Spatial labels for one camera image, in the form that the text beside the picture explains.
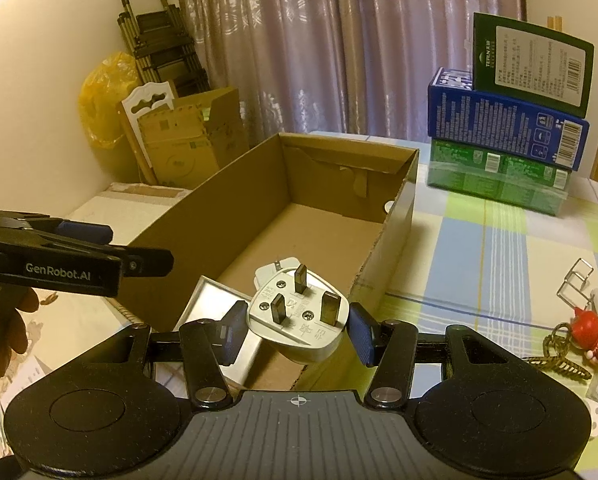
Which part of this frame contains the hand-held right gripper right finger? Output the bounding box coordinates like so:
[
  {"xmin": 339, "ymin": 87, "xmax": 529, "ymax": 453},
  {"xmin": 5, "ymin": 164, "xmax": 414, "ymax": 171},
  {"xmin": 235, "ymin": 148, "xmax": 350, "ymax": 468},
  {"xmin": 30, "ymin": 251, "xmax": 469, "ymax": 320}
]
[{"xmin": 346, "ymin": 303, "xmax": 522, "ymax": 407}]

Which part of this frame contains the white three-pin plug adapter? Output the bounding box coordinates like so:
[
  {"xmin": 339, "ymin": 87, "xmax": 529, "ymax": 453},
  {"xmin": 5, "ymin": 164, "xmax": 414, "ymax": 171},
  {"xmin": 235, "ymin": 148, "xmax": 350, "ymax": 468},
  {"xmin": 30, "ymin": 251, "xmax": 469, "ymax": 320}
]
[{"xmin": 248, "ymin": 256, "xmax": 352, "ymax": 365}]

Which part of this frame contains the flat cardboard sheet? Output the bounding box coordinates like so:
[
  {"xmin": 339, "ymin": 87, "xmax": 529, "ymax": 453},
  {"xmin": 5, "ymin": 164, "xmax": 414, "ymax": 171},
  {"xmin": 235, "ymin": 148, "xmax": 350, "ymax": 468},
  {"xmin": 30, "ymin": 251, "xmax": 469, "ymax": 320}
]
[{"xmin": 104, "ymin": 182, "xmax": 192, "ymax": 202}]

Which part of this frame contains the metal wire clip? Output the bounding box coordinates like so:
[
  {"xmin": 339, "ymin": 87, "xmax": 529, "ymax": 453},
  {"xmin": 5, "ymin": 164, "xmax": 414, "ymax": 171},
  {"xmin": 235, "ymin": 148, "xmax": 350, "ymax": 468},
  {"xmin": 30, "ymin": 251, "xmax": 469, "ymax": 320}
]
[{"xmin": 556, "ymin": 258, "xmax": 594, "ymax": 311}]

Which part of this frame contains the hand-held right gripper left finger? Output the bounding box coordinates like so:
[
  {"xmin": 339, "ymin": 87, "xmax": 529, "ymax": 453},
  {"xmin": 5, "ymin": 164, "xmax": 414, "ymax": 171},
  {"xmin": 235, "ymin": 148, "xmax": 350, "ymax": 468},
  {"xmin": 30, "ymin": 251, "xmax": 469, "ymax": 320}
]
[{"xmin": 86, "ymin": 301, "xmax": 251, "ymax": 408}]

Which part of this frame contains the yellow plastic bag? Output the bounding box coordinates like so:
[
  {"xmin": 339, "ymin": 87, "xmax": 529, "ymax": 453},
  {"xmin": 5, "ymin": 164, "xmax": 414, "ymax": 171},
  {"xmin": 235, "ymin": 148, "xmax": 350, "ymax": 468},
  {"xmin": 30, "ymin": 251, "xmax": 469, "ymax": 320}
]
[{"xmin": 79, "ymin": 51, "xmax": 142, "ymax": 150}]

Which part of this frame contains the brown cardboard box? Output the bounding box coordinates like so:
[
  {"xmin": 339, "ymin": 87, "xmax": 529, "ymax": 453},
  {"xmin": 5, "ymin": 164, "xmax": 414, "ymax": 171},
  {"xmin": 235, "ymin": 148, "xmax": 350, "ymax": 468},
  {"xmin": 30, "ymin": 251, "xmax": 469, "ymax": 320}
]
[{"xmin": 113, "ymin": 132, "xmax": 420, "ymax": 393}]

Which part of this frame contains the dark green labelled box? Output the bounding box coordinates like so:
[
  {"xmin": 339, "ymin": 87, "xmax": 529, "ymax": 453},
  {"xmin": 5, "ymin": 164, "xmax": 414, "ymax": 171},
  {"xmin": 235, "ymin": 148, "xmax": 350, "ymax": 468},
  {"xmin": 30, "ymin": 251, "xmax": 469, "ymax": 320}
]
[{"xmin": 471, "ymin": 11, "xmax": 596, "ymax": 117}]

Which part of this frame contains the small printed cardboard box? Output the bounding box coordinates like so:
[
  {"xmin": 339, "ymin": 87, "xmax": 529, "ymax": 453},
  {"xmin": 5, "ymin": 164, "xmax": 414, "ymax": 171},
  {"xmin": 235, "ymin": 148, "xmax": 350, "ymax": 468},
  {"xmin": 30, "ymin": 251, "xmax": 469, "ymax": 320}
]
[{"xmin": 138, "ymin": 107, "xmax": 220, "ymax": 188}]

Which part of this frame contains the folded dark step ladder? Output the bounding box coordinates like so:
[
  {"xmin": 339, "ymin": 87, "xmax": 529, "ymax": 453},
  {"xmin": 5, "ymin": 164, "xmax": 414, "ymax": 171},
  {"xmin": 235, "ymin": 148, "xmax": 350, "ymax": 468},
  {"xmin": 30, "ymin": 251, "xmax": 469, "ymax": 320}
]
[{"xmin": 118, "ymin": 0, "xmax": 210, "ymax": 97}]

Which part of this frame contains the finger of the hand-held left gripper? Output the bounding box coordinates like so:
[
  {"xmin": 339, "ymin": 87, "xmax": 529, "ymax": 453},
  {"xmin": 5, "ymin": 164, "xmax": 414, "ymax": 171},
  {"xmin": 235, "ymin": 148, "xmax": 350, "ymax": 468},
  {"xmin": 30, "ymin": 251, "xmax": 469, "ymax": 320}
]
[
  {"xmin": 54, "ymin": 219, "xmax": 114, "ymax": 245},
  {"xmin": 106, "ymin": 245, "xmax": 175, "ymax": 279}
]

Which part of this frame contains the white printed sheet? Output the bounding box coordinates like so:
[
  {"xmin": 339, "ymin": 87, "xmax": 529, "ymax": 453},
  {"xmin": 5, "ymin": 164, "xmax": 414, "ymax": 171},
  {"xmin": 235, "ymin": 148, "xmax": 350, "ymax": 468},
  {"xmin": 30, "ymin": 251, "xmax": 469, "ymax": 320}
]
[{"xmin": 0, "ymin": 190, "xmax": 190, "ymax": 411}]

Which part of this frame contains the blue printed box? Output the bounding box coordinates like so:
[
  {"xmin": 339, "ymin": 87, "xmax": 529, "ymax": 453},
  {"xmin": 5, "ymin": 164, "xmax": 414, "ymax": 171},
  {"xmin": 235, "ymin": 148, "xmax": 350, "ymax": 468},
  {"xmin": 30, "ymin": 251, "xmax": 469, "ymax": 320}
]
[{"xmin": 427, "ymin": 66, "xmax": 590, "ymax": 171}]

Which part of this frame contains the green wrapped box pack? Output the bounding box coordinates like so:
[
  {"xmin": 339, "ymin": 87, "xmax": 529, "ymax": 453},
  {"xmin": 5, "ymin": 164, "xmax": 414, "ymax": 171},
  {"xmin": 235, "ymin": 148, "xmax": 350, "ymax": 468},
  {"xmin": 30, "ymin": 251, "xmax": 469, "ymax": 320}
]
[{"xmin": 425, "ymin": 139, "xmax": 574, "ymax": 217}]

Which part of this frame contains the red figurine keychain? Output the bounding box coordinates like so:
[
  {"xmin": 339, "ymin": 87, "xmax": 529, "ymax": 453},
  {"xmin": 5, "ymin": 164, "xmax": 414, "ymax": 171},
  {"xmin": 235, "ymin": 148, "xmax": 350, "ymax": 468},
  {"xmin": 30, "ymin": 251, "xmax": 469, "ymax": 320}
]
[{"xmin": 566, "ymin": 307, "xmax": 598, "ymax": 361}]

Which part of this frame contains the large plain cardboard box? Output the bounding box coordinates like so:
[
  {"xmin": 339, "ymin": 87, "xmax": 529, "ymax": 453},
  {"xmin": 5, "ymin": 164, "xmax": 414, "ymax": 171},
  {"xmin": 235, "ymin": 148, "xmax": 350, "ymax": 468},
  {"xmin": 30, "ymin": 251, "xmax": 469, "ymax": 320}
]
[{"xmin": 171, "ymin": 87, "xmax": 252, "ymax": 171}]

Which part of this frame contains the white carved board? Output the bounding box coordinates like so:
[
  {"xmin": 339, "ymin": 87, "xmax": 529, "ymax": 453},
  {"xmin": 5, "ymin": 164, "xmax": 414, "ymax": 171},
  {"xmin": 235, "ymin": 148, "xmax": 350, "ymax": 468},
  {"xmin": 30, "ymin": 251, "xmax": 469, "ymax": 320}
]
[{"xmin": 119, "ymin": 80, "xmax": 176, "ymax": 186}]

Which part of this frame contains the small white plastic piece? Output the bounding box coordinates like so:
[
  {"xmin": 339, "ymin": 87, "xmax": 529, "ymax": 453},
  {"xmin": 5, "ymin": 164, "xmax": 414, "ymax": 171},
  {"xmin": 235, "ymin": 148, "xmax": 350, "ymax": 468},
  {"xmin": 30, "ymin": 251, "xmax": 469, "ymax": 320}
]
[{"xmin": 584, "ymin": 395, "xmax": 598, "ymax": 441}]

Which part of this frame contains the checkered tablecloth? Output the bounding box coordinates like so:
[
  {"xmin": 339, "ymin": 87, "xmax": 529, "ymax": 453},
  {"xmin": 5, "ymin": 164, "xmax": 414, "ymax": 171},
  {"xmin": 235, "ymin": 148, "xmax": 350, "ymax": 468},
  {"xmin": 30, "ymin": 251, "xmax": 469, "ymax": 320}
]
[{"xmin": 306, "ymin": 130, "xmax": 598, "ymax": 476}]

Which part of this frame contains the person's left hand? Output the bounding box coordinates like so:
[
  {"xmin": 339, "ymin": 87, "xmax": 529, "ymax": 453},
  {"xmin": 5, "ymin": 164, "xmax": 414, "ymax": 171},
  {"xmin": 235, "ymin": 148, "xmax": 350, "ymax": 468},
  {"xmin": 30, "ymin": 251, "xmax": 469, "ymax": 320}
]
[{"xmin": 0, "ymin": 287, "xmax": 40, "ymax": 379}]

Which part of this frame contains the patterned mauve curtain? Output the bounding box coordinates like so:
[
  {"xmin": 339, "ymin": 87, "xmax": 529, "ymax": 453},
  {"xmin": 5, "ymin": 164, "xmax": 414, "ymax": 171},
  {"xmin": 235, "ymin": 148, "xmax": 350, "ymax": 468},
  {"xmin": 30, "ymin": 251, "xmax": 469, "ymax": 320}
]
[{"xmin": 174, "ymin": 0, "xmax": 527, "ymax": 146}]

